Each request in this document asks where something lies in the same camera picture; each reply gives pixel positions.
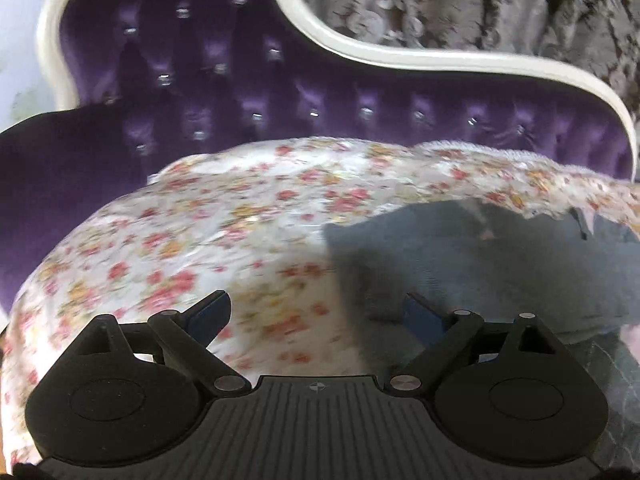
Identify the purple tufted sofa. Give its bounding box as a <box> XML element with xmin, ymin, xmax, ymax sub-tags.
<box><xmin>0</xmin><ymin>0</ymin><xmax>639</xmax><ymax>313</ymax></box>

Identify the floral blanket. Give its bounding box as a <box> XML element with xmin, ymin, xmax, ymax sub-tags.
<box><xmin>0</xmin><ymin>137</ymin><xmax>640</xmax><ymax>467</ymax></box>

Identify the grey damask curtain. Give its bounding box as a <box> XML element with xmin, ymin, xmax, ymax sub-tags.
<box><xmin>285</xmin><ymin>0</ymin><xmax>640</xmax><ymax>126</ymax></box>

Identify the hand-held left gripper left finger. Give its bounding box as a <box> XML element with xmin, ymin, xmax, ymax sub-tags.
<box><xmin>70</xmin><ymin>290</ymin><xmax>252</xmax><ymax>395</ymax></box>

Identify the grey argyle sweater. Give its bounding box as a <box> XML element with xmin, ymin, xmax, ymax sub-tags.
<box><xmin>324</xmin><ymin>199</ymin><xmax>640</xmax><ymax>466</ymax></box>

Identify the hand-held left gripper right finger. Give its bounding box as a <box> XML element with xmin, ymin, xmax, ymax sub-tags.
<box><xmin>389</xmin><ymin>294</ymin><xmax>562</xmax><ymax>394</ymax></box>

